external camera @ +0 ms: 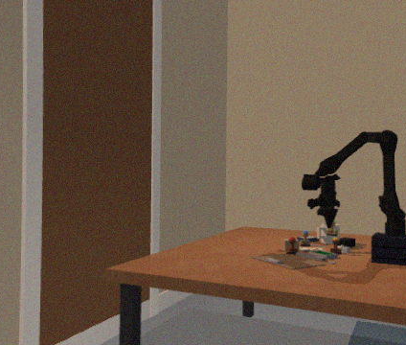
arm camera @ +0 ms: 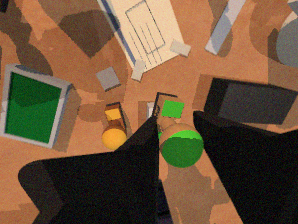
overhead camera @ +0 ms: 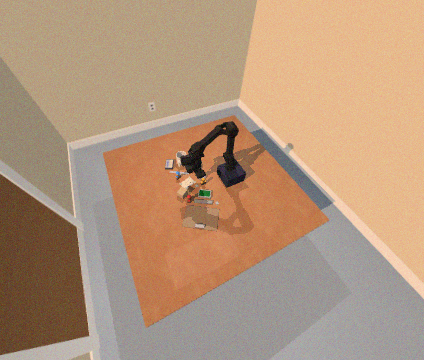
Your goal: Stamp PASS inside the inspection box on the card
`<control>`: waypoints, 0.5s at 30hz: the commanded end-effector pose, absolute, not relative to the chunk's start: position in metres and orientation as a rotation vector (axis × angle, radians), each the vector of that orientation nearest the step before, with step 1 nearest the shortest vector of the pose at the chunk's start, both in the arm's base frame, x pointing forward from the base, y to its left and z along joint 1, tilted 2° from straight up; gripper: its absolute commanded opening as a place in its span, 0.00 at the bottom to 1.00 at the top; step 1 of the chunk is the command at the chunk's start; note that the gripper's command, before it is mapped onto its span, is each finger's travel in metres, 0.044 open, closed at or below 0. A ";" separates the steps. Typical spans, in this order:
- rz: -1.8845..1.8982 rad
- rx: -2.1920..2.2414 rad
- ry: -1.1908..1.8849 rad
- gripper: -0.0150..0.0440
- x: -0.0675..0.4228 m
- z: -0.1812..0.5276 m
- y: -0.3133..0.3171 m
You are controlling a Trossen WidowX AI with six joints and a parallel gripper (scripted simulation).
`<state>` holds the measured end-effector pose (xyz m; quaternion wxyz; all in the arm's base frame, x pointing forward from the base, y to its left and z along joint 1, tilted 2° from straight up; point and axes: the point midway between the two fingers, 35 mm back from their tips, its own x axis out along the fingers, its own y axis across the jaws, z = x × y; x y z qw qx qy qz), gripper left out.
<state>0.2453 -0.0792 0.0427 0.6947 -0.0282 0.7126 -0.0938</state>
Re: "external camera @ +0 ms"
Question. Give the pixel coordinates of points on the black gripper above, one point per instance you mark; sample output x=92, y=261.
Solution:
x=328, y=210

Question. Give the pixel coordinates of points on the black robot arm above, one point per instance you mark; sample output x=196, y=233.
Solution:
x=395, y=224

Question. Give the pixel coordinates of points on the white block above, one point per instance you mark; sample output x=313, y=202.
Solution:
x=344, y=249

